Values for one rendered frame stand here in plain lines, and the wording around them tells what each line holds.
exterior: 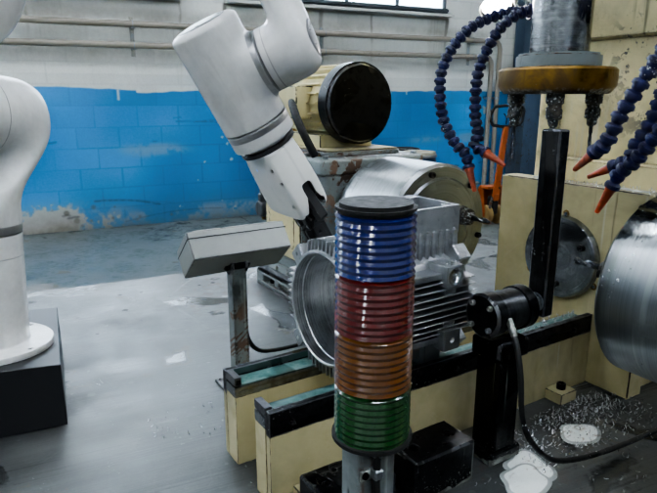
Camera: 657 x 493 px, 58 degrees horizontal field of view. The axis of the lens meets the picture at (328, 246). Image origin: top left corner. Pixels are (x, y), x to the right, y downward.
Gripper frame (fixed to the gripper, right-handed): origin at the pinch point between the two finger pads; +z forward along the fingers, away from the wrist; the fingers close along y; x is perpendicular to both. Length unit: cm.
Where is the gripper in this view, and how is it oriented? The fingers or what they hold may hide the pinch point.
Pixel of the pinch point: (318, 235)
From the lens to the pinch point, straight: 83.6
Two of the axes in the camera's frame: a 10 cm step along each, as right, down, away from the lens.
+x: 7.3, -6.0, 3.2
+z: 4.2, 7.7, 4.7
